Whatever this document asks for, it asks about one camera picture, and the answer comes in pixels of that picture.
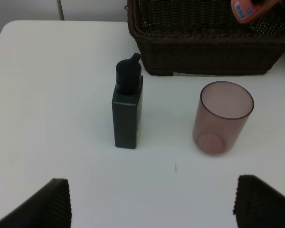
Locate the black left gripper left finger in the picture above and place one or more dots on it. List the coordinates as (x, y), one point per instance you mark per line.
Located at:
(50, 207)

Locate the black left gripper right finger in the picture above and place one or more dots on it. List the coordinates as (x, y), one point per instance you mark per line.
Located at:
(257, 204)

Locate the translucent purple plastic cup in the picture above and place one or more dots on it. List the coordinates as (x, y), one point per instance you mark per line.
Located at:
(223, 110)

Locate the pink bottle white cap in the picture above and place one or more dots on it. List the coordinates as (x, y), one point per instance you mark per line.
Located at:
(246, 11)

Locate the dark green pump bottle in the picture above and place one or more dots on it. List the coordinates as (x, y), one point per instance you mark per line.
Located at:
(127, 102)

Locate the dark brown wicker basket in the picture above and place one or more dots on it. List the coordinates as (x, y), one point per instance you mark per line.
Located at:
(203, 37)

